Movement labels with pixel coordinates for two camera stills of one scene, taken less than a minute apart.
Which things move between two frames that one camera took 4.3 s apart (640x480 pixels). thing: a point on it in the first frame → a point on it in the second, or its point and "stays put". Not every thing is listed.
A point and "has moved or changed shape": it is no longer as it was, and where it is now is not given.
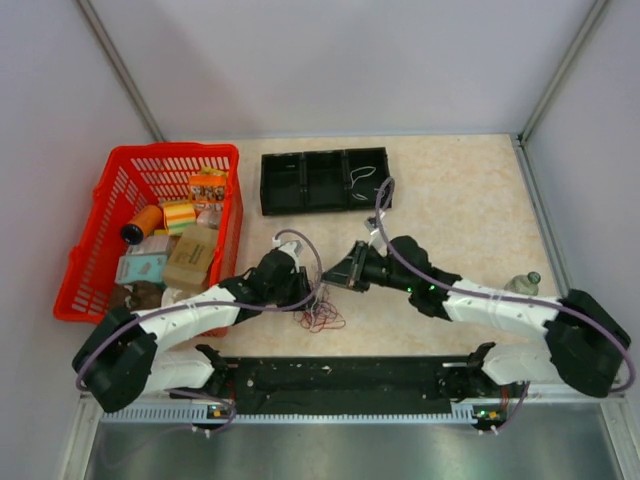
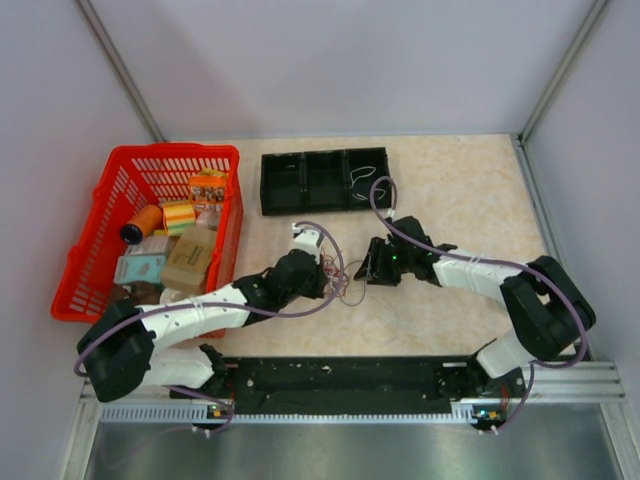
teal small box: (133, 268) stays put
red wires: (322, 314) has moved or changed shape
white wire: (360, 168) stays put
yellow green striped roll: (179, 216) stays put
